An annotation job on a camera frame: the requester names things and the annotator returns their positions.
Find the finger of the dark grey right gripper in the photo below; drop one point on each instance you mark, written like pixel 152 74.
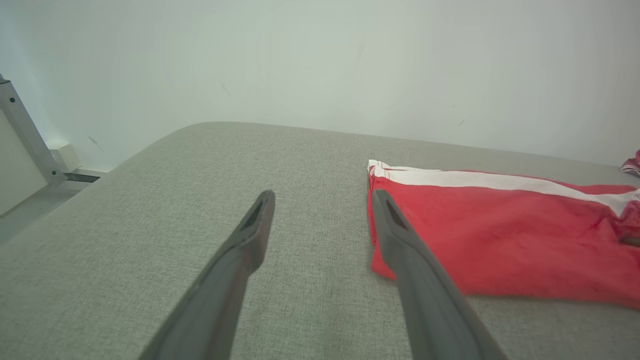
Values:
pixel 631 241

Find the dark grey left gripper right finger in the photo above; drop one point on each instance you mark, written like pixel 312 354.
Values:
pixel 430 310

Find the red jersey with white trim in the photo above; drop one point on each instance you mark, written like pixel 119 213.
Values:
pixel 632 164

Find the red shorts with white stripe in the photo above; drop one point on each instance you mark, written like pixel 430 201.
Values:
pixel 510 240

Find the grey metal frame leg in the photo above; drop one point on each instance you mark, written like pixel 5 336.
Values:
pixel 30 135

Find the dark skirting strip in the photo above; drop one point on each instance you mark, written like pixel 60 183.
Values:
pixel 82 177

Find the small white box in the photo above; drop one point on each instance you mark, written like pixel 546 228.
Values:
pixel 66 157

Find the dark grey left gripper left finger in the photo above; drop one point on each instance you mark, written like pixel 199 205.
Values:
pixel 215 305

